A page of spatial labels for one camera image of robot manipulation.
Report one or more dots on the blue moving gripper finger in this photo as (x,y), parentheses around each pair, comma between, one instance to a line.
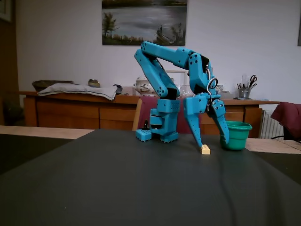
(219,115)

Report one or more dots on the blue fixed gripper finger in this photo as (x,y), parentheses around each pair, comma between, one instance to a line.
(195,127)

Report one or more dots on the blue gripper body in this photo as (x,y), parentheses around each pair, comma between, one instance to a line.
(196,105)

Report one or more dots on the cream lego brick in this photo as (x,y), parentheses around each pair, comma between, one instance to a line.
(205,150)

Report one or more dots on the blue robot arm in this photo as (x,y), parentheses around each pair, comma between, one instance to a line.
(162,70)

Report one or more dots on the blue white ceramic piece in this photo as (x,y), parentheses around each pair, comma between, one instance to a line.
(221,88)

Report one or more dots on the green plastic cup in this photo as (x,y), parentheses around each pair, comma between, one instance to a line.
(237,137)

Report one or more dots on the metal pen cup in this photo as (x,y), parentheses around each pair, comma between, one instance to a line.
(244,93)

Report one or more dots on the white radiator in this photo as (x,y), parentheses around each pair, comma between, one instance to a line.
(272,126)

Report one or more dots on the white ceramic tureen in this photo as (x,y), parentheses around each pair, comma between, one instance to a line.
(143,87)

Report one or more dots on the maroon garment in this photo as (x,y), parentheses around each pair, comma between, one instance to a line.
(289,115)

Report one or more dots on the black table mat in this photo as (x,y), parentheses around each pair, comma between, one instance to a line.
(141,183)

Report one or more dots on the lake landscape painting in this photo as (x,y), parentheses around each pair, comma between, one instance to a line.
(144,22)

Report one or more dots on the small ceramic jar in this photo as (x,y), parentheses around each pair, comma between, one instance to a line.
(94,83)

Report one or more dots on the folded grey cloth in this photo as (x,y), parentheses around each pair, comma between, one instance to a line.
(82,90)

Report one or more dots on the wooden sideboard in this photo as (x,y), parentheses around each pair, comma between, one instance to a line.
(70,113)

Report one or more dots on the dark woven basket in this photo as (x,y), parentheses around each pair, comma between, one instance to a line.
(47,83)

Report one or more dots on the black under cloth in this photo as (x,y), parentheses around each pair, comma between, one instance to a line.
(23,150)

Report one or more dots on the white picture frame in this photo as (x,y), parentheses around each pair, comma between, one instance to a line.
(179,71)

